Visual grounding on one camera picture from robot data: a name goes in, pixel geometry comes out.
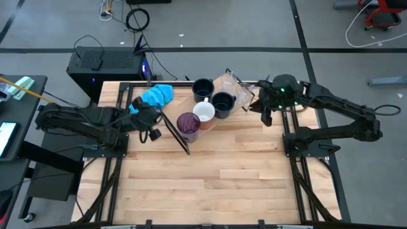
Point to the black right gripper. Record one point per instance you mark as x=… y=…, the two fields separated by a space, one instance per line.
x=269 y=95

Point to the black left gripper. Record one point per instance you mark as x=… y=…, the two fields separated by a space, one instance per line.
x=146 y=118

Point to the small clear plastic cup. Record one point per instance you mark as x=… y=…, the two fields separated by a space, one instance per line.
x=229 y=83
x=245 y=93

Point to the black mug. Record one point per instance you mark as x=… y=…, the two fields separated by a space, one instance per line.
x=203 y=92
x=222 y=106

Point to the translucent purple plastic cup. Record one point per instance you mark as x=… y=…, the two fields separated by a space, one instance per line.
x=188 y=125

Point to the white and orange mug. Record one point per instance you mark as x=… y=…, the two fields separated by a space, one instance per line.
x=203 y=111

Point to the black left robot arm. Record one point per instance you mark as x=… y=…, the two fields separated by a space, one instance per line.
x=79 y=119

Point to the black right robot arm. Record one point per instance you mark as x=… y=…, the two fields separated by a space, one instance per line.
x=334 y=101

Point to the blue cloth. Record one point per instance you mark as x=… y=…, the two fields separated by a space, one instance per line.
x=159 y=95

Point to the black computer tower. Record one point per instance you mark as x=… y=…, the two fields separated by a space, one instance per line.
x=111 y=73

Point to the small black router box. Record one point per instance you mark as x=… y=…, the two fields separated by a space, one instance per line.
x=96 y=64

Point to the black antenna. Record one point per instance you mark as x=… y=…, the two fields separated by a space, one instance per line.
x=139 y=44

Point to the black flat floor stand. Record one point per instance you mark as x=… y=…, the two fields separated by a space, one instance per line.
x=54 y=184

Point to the black side desk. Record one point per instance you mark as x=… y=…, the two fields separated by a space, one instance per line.
x=25 y=111

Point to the mint green stapler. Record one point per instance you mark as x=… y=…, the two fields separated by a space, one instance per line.
x=20 y=86

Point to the long grey bar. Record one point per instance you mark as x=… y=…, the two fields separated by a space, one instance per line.
x=388 y=80

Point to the short grey bar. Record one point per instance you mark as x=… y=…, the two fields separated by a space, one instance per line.
x=346 y=5

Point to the smartphone with lit screen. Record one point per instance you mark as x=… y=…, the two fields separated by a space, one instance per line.
x=8 y=138

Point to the clear plastic item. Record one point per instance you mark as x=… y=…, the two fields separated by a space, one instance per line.
x=4 y=92

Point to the black caster wheel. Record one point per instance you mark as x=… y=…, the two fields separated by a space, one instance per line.
x=29 y=217

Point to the red metal stand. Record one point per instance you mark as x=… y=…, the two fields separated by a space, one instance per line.
x=394 y=4

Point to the wooden shelf with black frame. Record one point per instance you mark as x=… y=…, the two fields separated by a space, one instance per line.
x=186 y=105

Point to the black aluminium table frame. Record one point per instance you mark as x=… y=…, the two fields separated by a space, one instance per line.
x=178 y=83

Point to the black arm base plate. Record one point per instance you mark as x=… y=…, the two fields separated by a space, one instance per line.
x=313 y=148
x=105 y=152

